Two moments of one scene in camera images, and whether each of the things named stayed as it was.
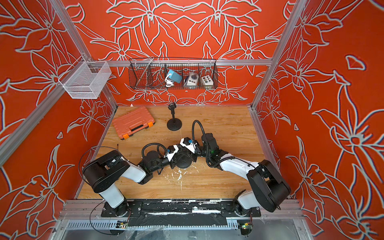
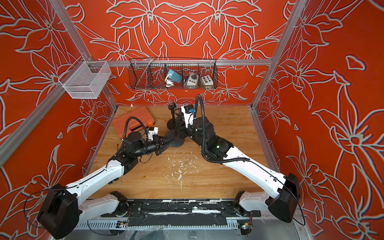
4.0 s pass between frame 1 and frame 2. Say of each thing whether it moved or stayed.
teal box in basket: stayed
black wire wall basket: stayed
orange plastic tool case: stayed
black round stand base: stayed
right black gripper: moved
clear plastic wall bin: stayed
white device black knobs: stayed
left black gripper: moved
